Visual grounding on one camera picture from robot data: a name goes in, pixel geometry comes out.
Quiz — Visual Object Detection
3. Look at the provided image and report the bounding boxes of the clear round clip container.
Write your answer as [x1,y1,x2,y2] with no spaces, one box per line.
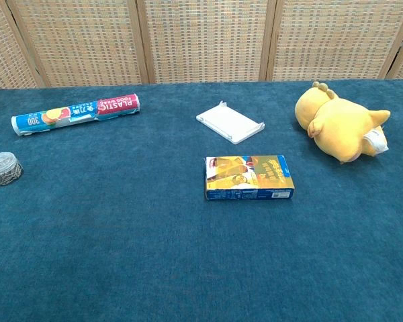
[0,152,24,187]

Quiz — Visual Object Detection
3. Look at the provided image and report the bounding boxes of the yellow and blue carton box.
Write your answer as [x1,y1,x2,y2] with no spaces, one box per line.
[204,154,296,201]

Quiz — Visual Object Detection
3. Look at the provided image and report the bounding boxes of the white flat tray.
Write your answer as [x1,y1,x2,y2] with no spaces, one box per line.
[195,100,266,146]

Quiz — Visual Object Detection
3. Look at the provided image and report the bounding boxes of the blue carpet table cover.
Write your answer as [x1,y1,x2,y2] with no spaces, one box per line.
[0,79,403,322]

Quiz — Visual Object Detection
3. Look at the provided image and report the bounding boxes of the woven bamboo folding screen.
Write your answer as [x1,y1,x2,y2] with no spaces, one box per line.
[0,0,403,91]

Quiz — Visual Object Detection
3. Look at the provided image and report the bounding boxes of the plastic food wrap roll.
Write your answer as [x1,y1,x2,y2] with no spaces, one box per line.
[11,93,142,138]

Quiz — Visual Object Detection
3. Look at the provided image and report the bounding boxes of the yellow plush duck toy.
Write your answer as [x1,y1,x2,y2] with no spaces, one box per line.
[294,80,392,165]

